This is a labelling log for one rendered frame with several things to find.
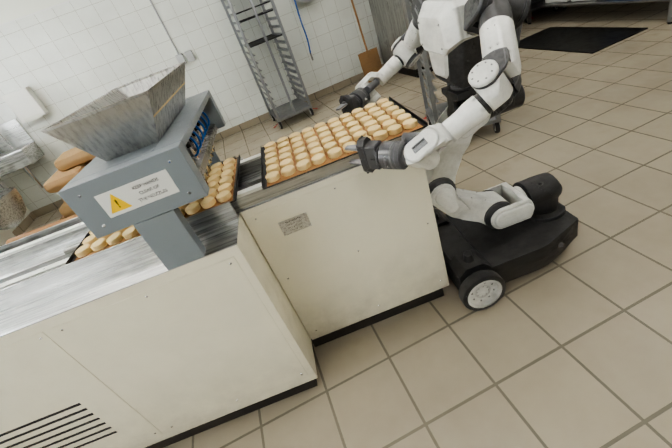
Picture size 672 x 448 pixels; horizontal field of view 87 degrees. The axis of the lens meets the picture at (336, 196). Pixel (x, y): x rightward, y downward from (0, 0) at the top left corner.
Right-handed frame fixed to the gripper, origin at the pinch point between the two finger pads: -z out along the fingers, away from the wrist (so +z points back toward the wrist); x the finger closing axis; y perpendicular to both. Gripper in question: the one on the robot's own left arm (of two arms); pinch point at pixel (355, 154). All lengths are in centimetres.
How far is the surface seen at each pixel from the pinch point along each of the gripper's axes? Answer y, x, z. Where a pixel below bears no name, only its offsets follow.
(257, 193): 21.0, -3.4, -30.3
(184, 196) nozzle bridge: 45, 13, -26
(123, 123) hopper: 43, 35, -38
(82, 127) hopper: 51, 38, -44
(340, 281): 11, -55, -19
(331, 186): 3.9, -10.9, -11.9
